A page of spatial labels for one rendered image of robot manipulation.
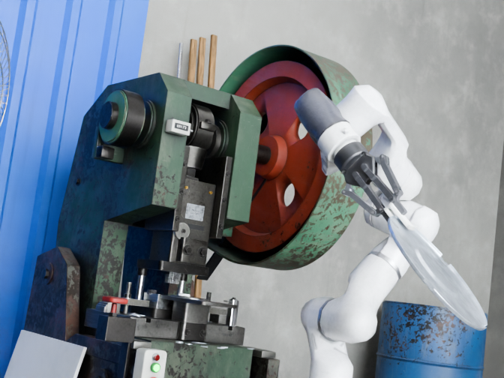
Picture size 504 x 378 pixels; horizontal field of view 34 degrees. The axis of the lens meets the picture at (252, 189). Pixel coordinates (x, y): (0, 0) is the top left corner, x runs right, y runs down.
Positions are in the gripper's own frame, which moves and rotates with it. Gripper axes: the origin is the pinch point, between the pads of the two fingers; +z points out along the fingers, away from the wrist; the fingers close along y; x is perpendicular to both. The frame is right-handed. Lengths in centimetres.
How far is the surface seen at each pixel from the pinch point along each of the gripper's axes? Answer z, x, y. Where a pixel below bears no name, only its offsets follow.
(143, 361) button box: -29, 23, -88
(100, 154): -100, 34, -72
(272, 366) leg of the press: -21, 73, -78
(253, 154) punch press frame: -83, 72, -41
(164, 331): -43, 47, -91
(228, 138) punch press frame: -91, 66, -43
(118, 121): -99, 28, -58
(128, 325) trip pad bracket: -41, 25, -87
